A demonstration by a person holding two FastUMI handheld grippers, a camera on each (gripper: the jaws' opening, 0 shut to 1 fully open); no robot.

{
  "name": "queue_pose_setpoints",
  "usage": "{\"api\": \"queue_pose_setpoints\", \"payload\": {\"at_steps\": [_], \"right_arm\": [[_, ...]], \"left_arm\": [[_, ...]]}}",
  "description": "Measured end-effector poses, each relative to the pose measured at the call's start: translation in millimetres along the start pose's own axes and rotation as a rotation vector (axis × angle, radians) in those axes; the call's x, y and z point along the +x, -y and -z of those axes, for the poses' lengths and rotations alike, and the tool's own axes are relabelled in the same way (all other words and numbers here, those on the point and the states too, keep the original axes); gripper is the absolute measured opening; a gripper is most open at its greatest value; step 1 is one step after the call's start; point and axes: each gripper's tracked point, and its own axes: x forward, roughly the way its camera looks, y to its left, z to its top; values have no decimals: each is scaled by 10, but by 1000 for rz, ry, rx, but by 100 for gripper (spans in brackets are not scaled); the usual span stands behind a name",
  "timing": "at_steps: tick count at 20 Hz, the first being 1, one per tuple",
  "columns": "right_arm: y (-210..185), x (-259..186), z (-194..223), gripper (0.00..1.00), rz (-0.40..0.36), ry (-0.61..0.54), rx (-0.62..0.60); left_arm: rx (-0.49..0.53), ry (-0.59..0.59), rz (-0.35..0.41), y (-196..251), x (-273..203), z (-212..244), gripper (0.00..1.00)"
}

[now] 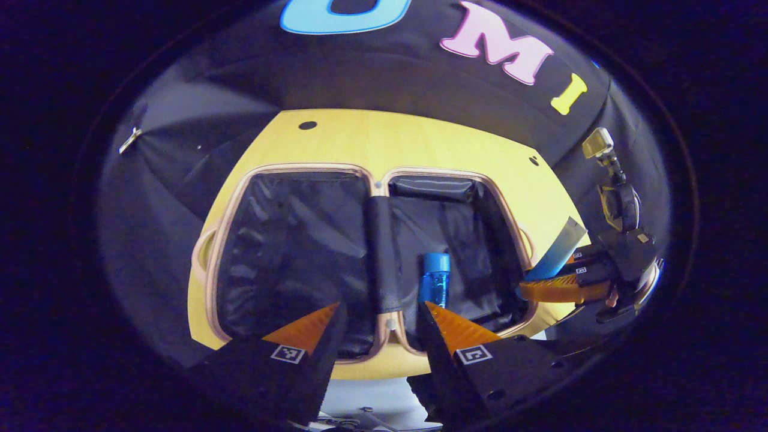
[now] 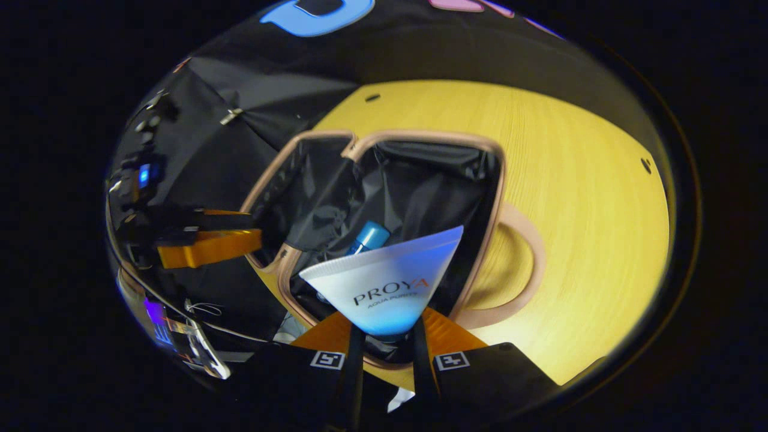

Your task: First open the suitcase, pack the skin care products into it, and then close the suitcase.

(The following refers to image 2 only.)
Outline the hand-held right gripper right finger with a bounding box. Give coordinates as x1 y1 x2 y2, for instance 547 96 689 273
411 308 560 424

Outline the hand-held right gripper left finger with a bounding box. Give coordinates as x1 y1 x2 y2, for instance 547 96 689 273
225 312 368 430

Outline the white blue squeeze tube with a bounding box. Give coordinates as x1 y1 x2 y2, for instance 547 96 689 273
298 226 464 337

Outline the blue capped teal tube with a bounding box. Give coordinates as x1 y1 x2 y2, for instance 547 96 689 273
345 220 392 257

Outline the pink suitcase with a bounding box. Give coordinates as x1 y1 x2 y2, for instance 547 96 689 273
240 128 547 371

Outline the glossy lit device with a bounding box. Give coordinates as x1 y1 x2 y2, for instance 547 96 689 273
117 269 232 380

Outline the white cable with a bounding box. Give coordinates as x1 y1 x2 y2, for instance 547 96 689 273
184 299 224 318

